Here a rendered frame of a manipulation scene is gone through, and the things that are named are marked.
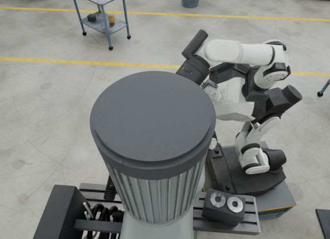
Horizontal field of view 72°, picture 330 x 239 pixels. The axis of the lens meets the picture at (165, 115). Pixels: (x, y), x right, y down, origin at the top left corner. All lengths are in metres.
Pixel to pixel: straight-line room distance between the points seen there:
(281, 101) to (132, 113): 1.20
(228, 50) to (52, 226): 0.76
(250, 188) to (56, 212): 1.67
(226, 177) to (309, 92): 2.41
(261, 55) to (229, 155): 1.56
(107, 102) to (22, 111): 3.47
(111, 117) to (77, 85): 3.51
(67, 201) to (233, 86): 0.90
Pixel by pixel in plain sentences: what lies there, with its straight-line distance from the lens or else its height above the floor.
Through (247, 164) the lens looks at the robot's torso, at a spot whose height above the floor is 0.74.
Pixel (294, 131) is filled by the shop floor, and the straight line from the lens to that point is 3.49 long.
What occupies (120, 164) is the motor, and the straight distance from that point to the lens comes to 0.32.
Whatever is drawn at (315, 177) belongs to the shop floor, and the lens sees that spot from 3.22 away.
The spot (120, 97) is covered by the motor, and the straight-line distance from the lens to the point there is 0.38.
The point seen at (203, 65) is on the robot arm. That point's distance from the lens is 0.72.
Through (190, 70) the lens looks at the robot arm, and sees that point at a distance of 0.71.
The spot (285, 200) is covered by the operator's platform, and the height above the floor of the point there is 0.40.
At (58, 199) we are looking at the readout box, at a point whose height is 1.73.
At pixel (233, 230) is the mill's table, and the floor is 0.93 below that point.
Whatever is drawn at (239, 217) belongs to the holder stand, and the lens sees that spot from 1.47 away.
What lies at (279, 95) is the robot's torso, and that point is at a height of 1.52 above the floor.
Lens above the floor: 2.48
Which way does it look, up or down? 51 degrees down
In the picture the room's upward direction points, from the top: straight up
